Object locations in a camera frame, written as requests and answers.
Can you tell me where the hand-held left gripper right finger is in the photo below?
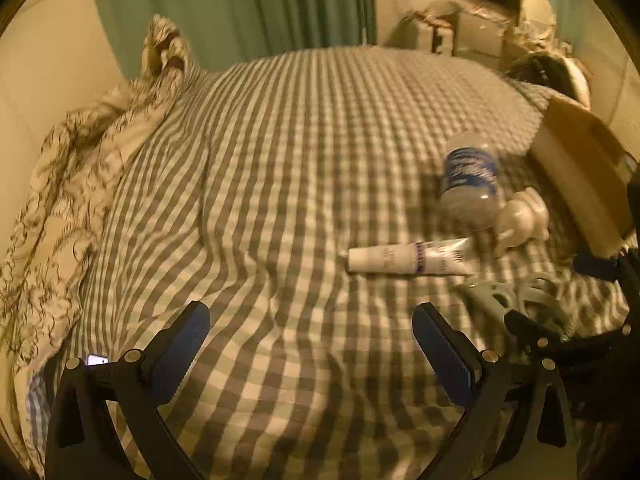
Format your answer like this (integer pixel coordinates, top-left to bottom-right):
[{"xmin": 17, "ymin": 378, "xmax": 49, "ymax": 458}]
[{"xmin": 412, "ymin": 302, "xmax": 581, "ymax": 480}]

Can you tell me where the cluttered white desk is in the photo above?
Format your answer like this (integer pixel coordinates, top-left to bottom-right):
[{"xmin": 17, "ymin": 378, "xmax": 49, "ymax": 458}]
[{"xmin": 382, "ymin": 0, "xmax": 526, "ymax": 60}]

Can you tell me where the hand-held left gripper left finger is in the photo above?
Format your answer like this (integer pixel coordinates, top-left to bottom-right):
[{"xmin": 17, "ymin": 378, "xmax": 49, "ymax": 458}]
[{"xmin": 45, "ymin": 301, "xmax": 211, "ymax": 480}]

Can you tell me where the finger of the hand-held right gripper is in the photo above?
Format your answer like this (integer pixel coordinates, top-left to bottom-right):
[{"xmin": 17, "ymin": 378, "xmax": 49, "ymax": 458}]
[
  {"xmin": 573, "ymin": 247, "xmax": 640, "ymax": 283},
  {"xmin": 504, "ymin": 310, "xmax": 640, "ymax": 368}
]

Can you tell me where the clear bottle with blue label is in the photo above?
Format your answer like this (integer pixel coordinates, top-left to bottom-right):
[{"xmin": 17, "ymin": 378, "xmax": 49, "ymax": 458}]
[{"xmin": 439, "ymin": 131, "xmax": 507, "ymax": 232}]

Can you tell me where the green curtain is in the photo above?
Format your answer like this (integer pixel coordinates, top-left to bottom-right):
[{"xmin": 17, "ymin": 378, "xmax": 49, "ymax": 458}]
[{"xmin": 82, "ymin": 0, "xmax": 378, "ymax": 73}]

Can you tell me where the white plastic figurine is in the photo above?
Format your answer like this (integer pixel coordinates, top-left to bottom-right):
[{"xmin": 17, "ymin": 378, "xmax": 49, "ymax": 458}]
[{"xmin": 494, "ymin": 186, "xmax": 552, "ymax": 262}]

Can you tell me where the black bag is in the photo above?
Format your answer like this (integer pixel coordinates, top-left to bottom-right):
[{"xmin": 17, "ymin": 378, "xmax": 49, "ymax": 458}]
[{"xmin": 507, "ymin": 51, "xmax": 592, "ymax": 110}]

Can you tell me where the white round fan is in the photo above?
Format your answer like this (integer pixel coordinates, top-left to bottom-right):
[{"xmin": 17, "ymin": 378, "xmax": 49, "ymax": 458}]
[{"xmin": 521, "ymin": 0, "xmax": 557, "ymax": 33}]

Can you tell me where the white tube with purple band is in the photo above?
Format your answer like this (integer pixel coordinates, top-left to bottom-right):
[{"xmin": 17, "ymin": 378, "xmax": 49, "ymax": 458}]
[{"xmin": 347, "ymin": 237, "xmax": 477, "ymax": 279}]

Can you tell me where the white floral duvet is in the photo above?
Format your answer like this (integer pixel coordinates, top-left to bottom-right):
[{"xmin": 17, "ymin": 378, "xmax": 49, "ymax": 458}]
[{"xmin": 0, "ymin": 14, "xmax": 213, "ymax": 466}]

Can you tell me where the grey checked bed sheet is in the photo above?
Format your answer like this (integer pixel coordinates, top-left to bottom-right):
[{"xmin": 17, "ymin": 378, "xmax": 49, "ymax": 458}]
[{"xmin": 30, "ymin": 44, "xmax": 632, "ymax": 480}]

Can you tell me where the cardboard box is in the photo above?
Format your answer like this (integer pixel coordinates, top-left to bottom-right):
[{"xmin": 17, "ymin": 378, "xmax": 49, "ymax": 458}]
[{"xmin": 529, "ymin": 96, "xmax": 640, "ymax": 257}]

